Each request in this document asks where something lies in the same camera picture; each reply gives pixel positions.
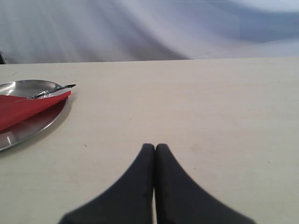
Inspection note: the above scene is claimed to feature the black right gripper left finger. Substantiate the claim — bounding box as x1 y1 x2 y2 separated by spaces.
60 143 155 224

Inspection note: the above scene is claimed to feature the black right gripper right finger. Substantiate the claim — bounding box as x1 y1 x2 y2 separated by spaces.
155 144 254 224

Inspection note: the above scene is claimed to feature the red flag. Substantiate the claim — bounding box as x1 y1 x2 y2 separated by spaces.
0 84 76 131

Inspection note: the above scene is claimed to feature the round steel plate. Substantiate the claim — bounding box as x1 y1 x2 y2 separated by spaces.
0 80 68 151

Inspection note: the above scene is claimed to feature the white backdrop cloth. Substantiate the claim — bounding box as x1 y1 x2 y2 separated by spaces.
0 0 299 64

